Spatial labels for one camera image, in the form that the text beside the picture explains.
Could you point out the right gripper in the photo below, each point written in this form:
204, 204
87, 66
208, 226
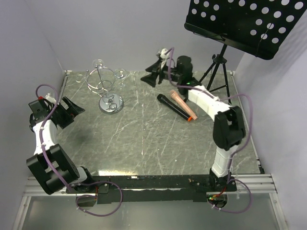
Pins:
150, 79

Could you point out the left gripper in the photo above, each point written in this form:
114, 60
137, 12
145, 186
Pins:
70, 113

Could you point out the clear wine glass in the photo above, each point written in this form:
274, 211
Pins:
205, 110
121, 74
98, 64

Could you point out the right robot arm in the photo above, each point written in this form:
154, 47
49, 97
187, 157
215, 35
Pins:
228, 124

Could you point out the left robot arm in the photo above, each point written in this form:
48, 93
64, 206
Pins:
49, 159

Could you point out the chrome wine glass rack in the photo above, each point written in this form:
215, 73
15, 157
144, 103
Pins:
101, 81

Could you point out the black microphone orange end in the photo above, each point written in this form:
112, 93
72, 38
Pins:
164, 100

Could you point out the pink microphone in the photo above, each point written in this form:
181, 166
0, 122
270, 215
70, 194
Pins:
175, 96

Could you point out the black perforated music stand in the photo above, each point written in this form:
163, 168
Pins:
255, 27

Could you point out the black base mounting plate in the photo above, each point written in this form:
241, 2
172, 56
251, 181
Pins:
109, 193

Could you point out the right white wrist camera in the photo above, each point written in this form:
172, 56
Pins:
163, 56

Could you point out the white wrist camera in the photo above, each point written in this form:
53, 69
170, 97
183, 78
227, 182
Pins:
49, 98
163, 56

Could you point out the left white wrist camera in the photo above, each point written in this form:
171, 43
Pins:
49, 98

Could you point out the aluminium frame rail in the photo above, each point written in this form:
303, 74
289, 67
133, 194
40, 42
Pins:
256, 183

